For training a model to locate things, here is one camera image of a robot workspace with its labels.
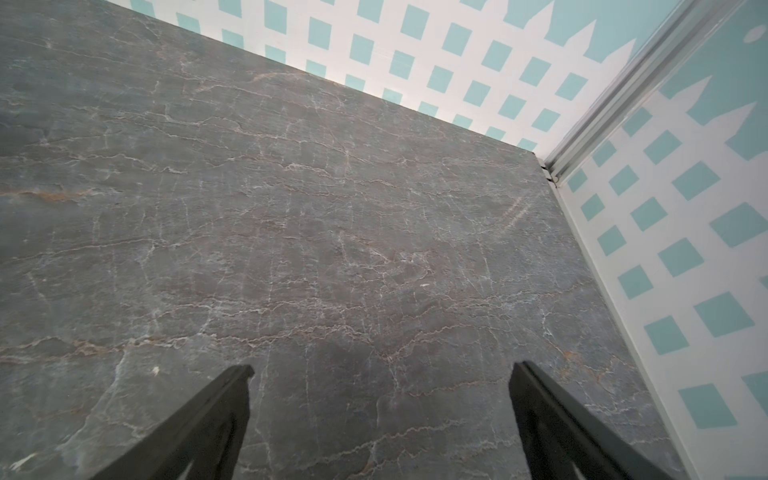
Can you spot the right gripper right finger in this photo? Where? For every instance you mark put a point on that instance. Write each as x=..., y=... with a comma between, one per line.
x=561, y=439

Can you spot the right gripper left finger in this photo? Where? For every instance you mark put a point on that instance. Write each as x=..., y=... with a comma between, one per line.
x=201, y=440

